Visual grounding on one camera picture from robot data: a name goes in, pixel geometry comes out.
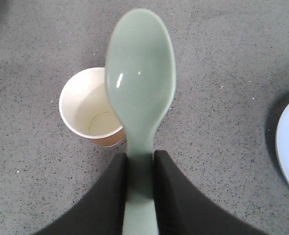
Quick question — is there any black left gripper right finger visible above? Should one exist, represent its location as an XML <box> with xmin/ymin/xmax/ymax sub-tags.
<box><xmin>153</xmin><ymin>150</ymin><xmax>263</xmax><ymax>235</ymax></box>

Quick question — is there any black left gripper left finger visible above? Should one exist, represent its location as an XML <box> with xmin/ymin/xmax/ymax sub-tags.
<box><xmin>36</xmin><ymin>153</ymin><xmax>127</xmax><ymax>235</ymax></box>

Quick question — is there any brown paper cup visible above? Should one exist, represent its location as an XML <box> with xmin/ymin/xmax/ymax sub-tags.
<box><xmin>59</xmin><ymin>67</ymin><xmax>125</xmax><ymax>147</ymax></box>

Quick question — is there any mint green plastic spoon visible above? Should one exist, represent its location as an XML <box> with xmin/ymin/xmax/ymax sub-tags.
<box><xmin>105</xmin><ymin>9</ymin><xmax>176</xmax><ymax>235</ymax></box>

